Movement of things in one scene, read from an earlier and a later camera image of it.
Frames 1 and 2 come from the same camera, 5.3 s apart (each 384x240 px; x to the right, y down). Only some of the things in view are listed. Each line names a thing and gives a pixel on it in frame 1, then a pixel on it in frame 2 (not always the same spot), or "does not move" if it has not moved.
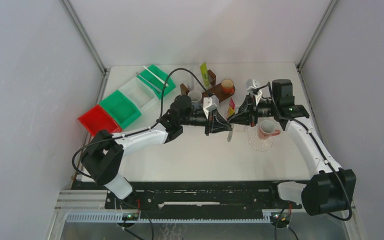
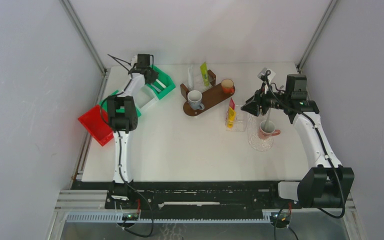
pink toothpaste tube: x=232 y=104 does not move
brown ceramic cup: x=227 y=85 does not move
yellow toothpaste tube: x=231 y=111 does not move
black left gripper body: x=209 y=126 -> x=153 y=75
